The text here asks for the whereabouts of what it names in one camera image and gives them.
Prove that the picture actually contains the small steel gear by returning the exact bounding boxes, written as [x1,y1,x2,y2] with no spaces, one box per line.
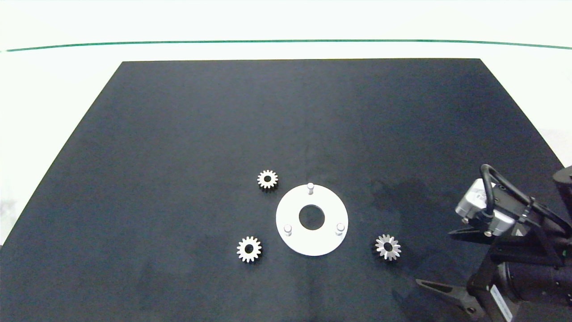
[236,236,263,263]
[374,234,402,261]
[257,169,279,190]

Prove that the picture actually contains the round white plate with pins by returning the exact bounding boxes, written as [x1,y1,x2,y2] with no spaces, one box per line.
[276,182,349,257]

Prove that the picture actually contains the green tape line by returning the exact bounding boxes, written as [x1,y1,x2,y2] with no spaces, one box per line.
[0,39,572,53]

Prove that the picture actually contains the dark rectangular mat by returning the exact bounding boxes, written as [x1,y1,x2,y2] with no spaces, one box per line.
[0,58,572,322]

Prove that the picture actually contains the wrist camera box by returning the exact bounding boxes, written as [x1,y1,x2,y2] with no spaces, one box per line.
[455,178,519,237]

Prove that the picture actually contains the wrist black cable loop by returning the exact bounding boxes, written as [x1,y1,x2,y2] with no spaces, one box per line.
[480,164,572,234]

